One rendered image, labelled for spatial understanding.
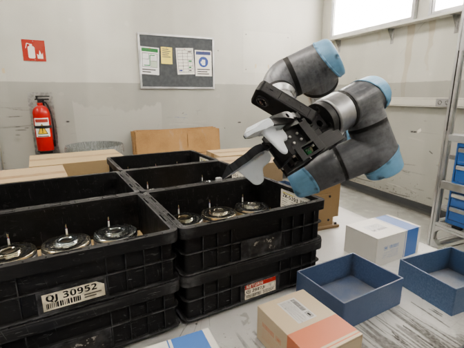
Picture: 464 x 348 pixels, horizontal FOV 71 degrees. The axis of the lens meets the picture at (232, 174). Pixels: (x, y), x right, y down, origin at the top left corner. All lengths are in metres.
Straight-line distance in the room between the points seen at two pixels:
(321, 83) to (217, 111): 3.34
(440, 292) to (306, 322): 0.38
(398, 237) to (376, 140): 0.50
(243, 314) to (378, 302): 0.31
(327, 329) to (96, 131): 3.59
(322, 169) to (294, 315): 0.29
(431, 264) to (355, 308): 0.36
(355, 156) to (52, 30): 3.65
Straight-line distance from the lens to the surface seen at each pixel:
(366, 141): 0.67
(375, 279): 0.96
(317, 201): 0.86
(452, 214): 2.73
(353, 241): 1.11
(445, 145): 2.66
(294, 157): 0.55
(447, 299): 0.94
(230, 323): 0.80
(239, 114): 4.39
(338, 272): 0.96
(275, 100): 0.58
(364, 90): 0.66
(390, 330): 0.85
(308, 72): 0.96
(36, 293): 0.67
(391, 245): 1.10
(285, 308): 0.72
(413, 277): 0.98
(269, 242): 0.80
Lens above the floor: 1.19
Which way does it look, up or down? 14 degrees down
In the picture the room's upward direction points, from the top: straight up
